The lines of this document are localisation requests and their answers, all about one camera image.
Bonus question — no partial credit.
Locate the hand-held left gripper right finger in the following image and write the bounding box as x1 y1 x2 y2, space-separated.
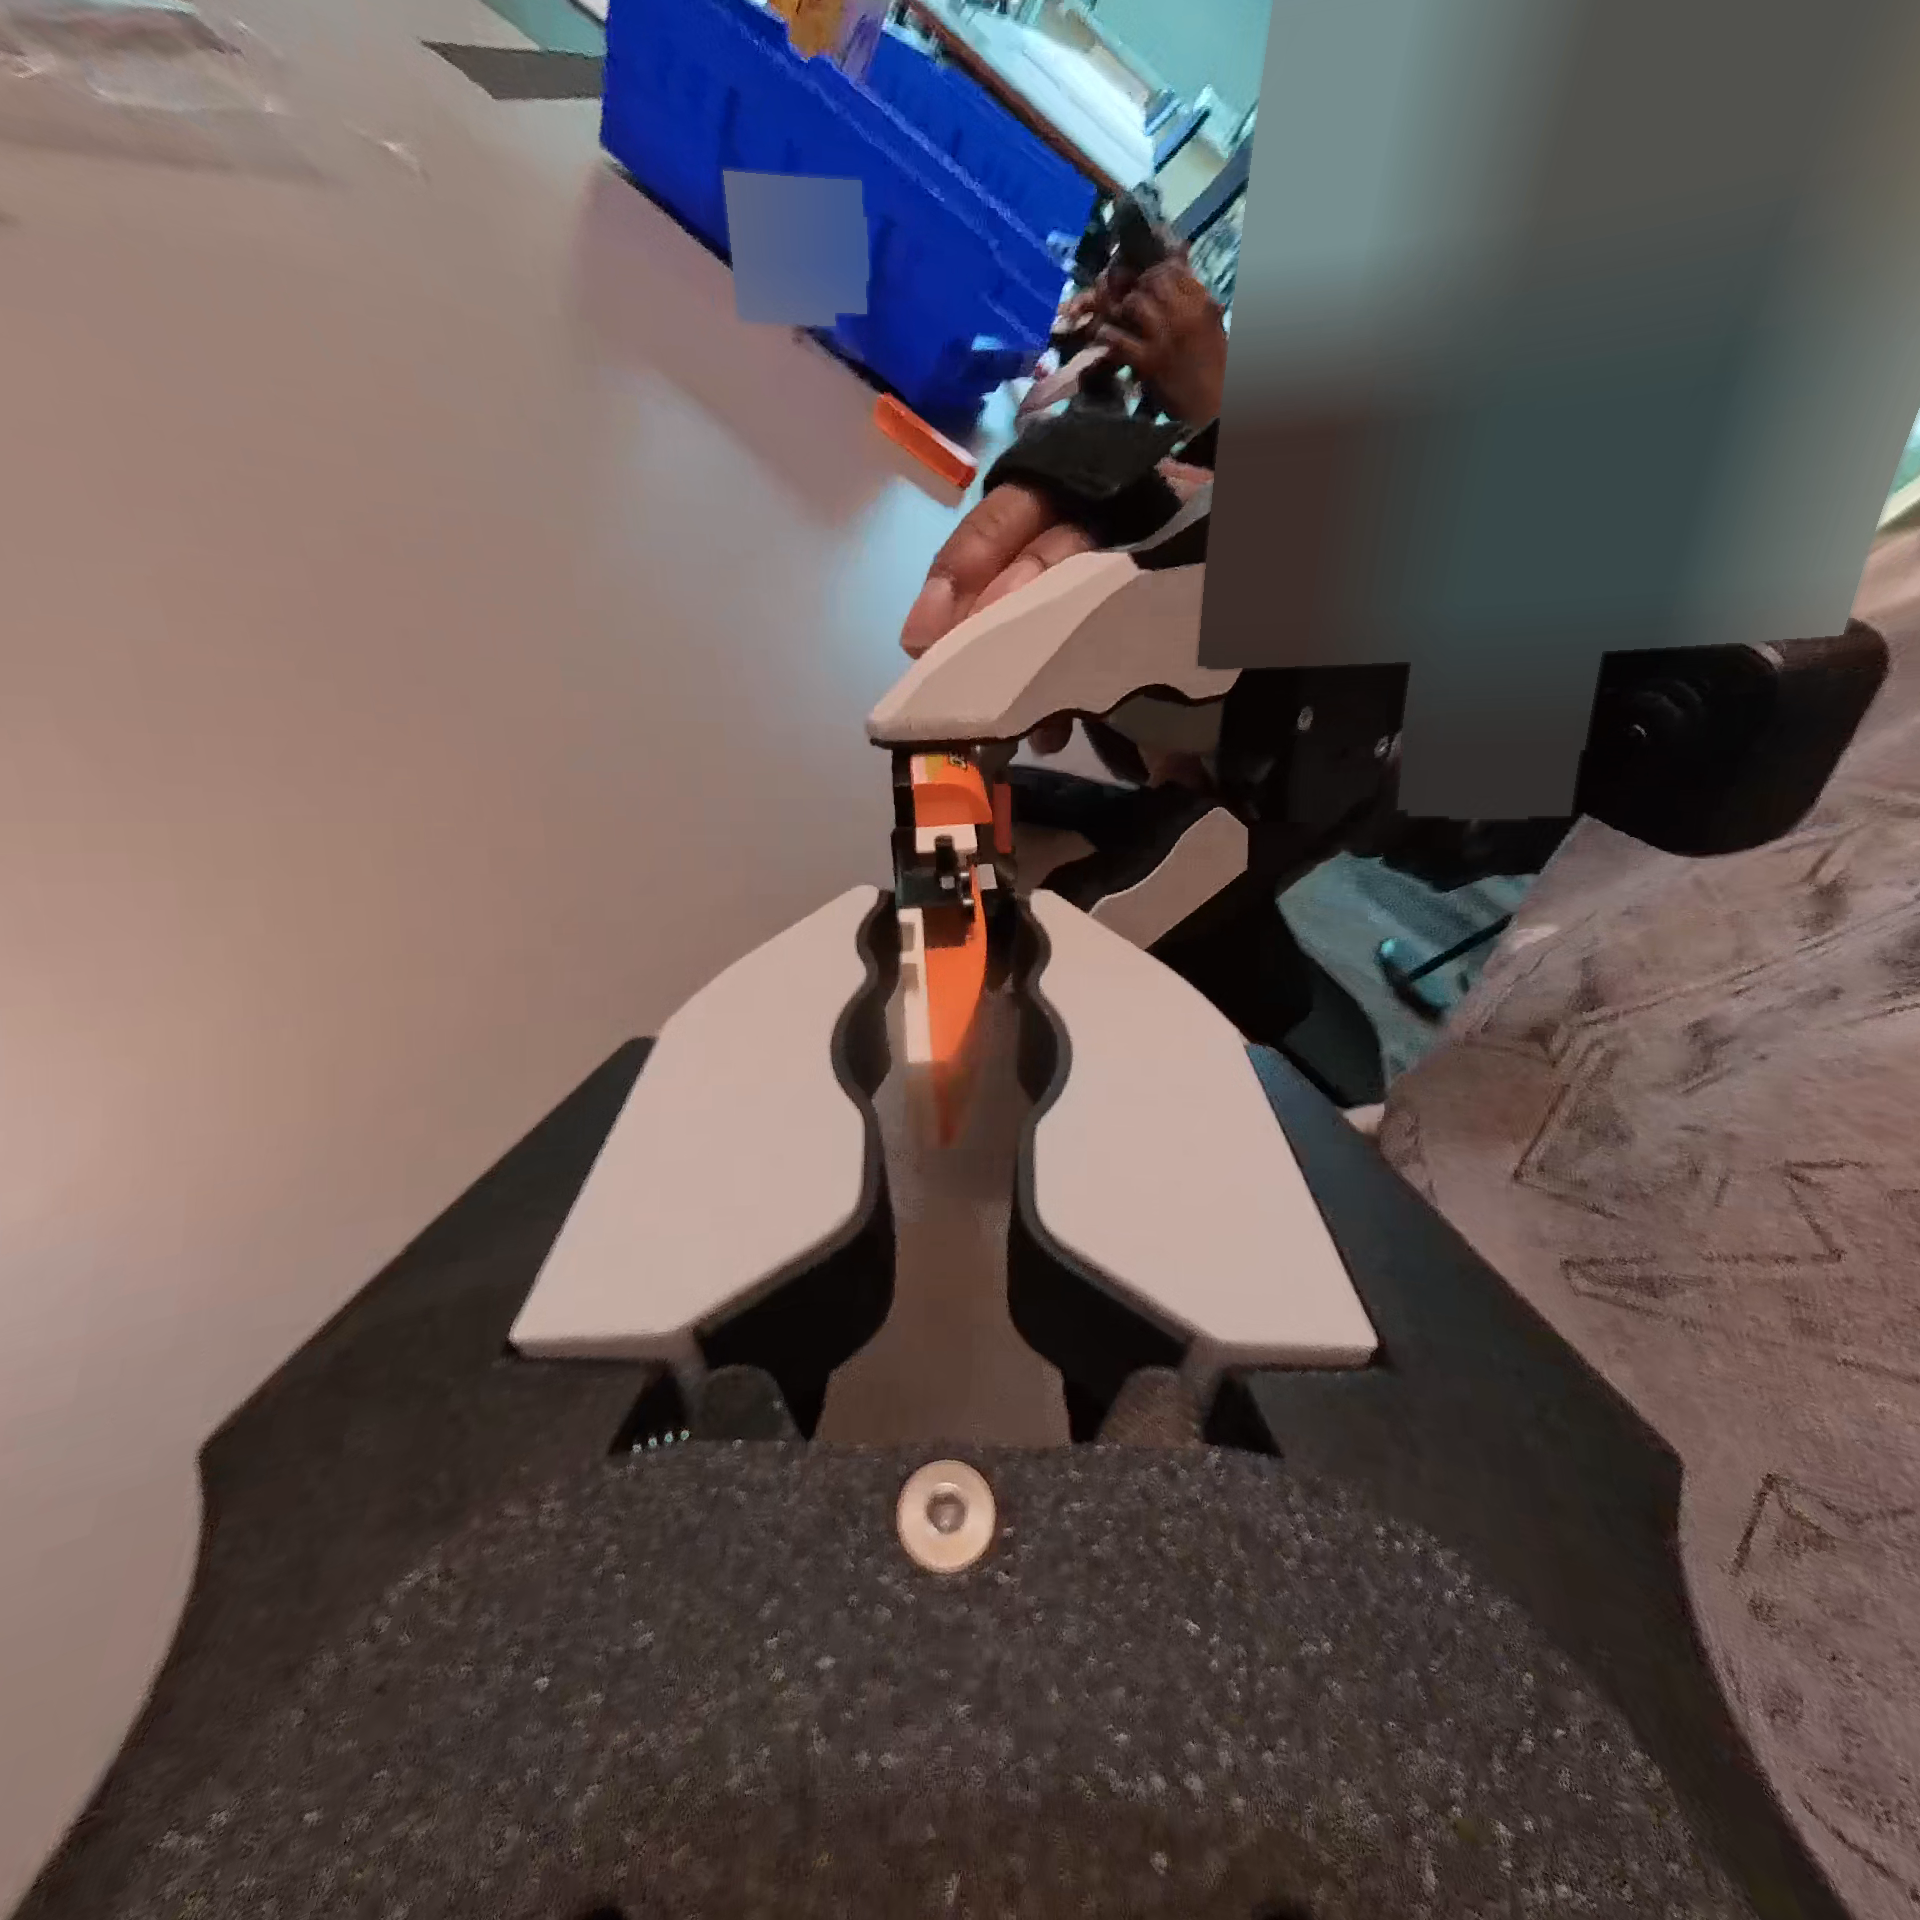
1016 892 1383 1375

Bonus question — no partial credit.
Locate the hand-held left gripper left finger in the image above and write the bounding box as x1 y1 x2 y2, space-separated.
512 888 903 1368

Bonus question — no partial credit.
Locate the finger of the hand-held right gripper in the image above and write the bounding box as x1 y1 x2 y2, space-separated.
864 552 1233 752
1036 796 1263 947

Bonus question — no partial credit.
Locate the orange white lego car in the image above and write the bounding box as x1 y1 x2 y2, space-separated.
888 752 1022 1156

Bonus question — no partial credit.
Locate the person's right hand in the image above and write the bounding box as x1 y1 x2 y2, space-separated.
902 257 1233 657

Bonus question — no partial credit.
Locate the orange plastic part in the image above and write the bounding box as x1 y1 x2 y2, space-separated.
871 392 986 491

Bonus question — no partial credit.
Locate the blue storage bin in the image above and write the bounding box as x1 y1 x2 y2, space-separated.
602 0 1107 437

